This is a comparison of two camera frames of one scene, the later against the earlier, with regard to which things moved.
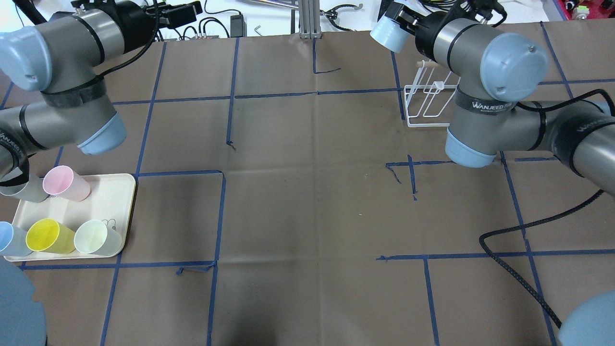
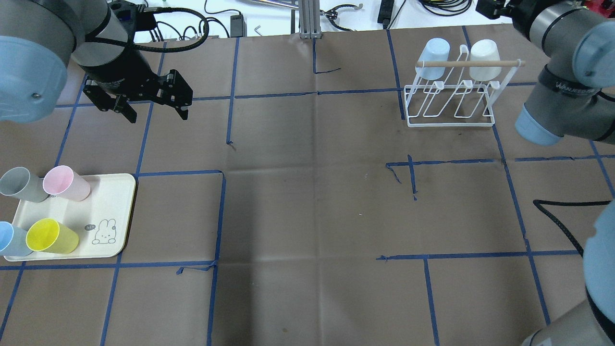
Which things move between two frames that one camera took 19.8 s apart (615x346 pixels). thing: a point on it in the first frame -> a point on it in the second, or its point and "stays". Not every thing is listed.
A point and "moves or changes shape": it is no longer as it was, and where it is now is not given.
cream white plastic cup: [94, 237] moves or changes shape
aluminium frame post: [309, 19] stays
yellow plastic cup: [51, 236] stays
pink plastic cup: [62, 180] stays
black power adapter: [238, 26] stays
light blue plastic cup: [387, 32] -> [437, 49]
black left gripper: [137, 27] -> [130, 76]
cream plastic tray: [111, 199] stays
